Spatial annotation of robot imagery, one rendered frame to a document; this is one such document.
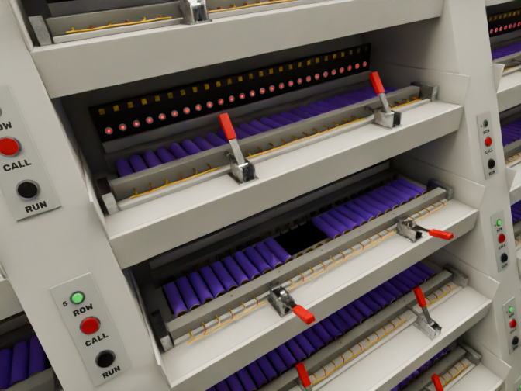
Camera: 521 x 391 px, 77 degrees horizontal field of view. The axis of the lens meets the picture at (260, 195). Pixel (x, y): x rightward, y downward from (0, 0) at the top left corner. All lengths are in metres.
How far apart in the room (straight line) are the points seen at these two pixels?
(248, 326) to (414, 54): 0.57
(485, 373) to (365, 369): 0.35
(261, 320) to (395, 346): 0.30
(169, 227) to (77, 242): 0.10
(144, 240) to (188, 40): 0.24
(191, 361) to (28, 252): 0.23
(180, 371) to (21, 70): 0.38
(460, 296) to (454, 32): 0.51
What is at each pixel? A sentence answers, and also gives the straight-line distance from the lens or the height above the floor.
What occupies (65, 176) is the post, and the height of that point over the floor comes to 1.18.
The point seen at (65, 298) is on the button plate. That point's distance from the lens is 0.41.
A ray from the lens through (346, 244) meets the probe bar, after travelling 0.58.
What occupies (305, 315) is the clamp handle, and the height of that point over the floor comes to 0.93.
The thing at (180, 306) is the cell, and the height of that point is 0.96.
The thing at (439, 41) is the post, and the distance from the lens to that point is 0.71.
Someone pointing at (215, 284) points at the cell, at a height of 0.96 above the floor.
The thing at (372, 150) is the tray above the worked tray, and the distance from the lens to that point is 0.54.
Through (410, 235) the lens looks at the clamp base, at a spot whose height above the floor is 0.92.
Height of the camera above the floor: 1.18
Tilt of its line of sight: 12 degrees down
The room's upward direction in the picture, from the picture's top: 17 degrees counter-clockwise
